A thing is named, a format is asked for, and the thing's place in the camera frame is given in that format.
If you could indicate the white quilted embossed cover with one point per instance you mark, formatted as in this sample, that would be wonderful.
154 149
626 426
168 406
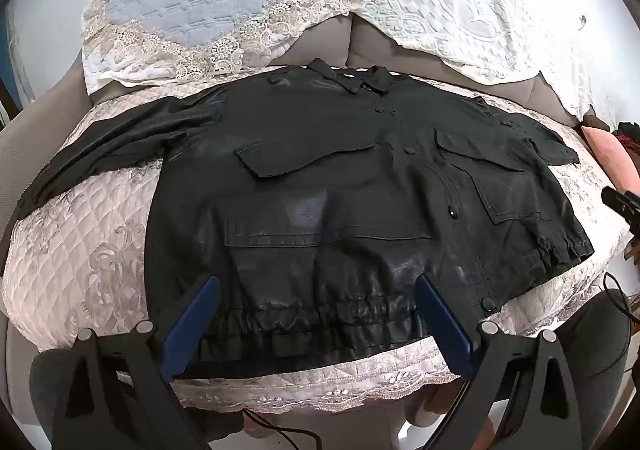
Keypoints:
450 4

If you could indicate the pink cushion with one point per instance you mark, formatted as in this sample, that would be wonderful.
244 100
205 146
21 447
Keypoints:
607 154

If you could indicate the dark red cloth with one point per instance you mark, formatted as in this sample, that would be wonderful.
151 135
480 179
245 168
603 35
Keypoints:
630 137

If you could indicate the pink quilted sofa cover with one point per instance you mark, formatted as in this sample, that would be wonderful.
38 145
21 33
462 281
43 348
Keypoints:
75 255

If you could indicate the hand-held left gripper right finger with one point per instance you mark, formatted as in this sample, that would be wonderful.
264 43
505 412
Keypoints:
445 325

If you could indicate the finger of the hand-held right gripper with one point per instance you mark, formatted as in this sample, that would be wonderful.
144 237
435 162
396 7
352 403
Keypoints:
622 205

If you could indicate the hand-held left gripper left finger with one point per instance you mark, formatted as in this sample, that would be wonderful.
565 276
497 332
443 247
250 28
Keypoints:
192 325

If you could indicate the black leather jacket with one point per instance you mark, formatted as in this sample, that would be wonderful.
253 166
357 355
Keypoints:
325 180

